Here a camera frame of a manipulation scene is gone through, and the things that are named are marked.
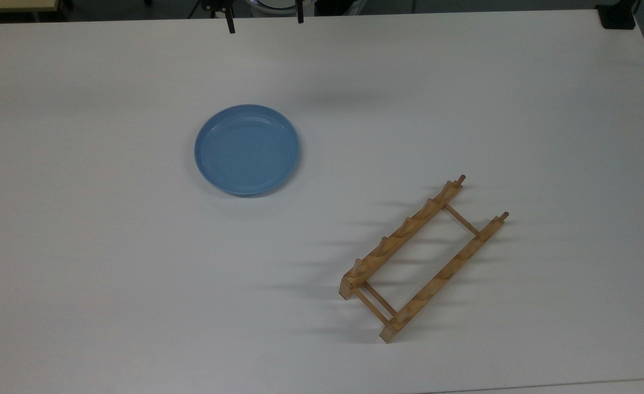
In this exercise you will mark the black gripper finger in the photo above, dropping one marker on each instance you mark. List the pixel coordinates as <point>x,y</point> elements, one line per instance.
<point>300,13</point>
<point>230,24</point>

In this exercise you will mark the yellow table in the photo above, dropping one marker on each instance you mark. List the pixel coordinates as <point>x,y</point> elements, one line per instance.
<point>12,4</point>

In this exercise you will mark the black table clamp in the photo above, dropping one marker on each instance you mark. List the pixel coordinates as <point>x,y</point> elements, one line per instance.
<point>617,16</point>

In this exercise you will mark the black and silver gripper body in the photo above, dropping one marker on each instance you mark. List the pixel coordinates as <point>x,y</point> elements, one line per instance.
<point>272,3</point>

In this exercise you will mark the wooden plate rack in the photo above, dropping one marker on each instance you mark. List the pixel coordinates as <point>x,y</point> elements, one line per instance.
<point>396,241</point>

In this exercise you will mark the blue round plate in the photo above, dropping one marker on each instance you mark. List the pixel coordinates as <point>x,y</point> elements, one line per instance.
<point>247,150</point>

